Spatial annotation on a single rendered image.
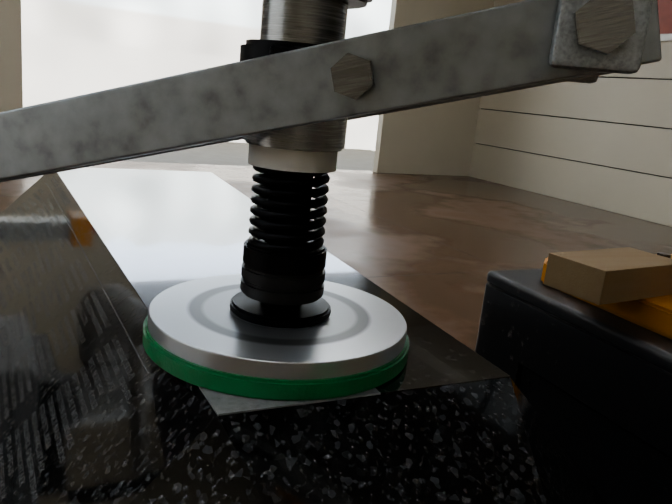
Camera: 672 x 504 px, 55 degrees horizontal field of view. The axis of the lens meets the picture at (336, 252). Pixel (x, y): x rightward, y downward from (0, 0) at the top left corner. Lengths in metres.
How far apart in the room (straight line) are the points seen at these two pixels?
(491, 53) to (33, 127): 0.34
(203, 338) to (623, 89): 7.81
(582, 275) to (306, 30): 0.62
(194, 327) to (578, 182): 8.05
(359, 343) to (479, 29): 0.23
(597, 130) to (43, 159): 7.96
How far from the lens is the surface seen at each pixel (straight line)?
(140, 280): 0.70
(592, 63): 0.41
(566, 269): 1.00
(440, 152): 9.58
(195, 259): 0.79
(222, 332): 0.49
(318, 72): 0.45
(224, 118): 0.47
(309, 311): 0.53
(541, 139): 8.92
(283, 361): 0.45
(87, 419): 0.57
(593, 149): 8.34
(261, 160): 0.49
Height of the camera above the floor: 1.03
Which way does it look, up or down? 14 degrees down
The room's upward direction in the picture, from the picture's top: 6 degrees clockwise
